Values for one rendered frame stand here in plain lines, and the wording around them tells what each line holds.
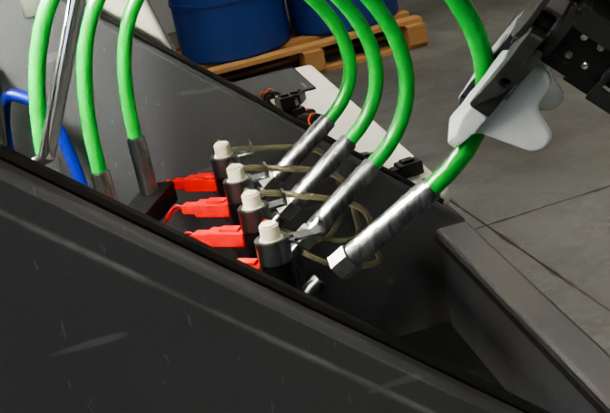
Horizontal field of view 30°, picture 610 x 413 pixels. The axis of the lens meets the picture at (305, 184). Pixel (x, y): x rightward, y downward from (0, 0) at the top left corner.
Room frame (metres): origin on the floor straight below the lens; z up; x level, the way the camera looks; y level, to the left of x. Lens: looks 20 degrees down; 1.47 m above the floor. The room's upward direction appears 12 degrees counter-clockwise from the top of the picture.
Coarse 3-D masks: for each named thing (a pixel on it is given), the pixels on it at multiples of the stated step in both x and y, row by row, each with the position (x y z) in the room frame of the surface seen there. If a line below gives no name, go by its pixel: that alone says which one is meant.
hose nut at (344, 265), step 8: (344, 248) 0.75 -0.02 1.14; (336, 256) 0.75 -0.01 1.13; (344, 256) 0.74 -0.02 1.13; (336, 264) 0.74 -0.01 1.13; (344, 264) 0.74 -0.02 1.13; (352, 264) 0.74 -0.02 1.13; (360, 264) 0.75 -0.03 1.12; (336, 272) 0.74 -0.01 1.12; (344, 272) 0.74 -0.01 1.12; (352, 272) 0.75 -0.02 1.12
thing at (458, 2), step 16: (448, 0) 0.72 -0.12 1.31; (464, 0) 0.72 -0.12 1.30; (464, 16) 0.72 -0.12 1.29; (464, 32) 0.72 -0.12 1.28; (480, 32) 0.72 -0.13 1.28; (480, 48) 0.72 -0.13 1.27; (480, 64) 0.72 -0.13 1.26; (464, 144) 0.72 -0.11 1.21; (448, 160) 0.73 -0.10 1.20; (464, 160) 0.72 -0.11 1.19; (432, 176) 0.73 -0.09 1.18; (448, 176) 0.73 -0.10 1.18
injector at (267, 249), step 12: (264, 252) 0.83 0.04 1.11; (276, 252) 0.83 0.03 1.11; (288, 252) 0.83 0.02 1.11; (264, 264) 0.83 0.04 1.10; (276, 264) 0.83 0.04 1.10; (288, 264) 0.83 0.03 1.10; (276, 276) 0.83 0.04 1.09; (288, 276) 0.83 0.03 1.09; (312, 276) 0.85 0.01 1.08; (300, 288) 0.84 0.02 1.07; (312, 288) 0.84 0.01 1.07
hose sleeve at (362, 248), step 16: (416, 192) 0.73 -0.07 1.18; (432, 192) 0.73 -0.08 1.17; (400, 208) 0.73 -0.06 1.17; (416, 208) 0.73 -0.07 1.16; (384, 224) 0.74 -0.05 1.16; (400, 224) 0.73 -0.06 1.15; (352, 240) 0.75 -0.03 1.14; (368, 240) 0.74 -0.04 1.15; (384, 240) 0.74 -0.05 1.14; (352, 256) 0.74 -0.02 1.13; (368, 256) 0.74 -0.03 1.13
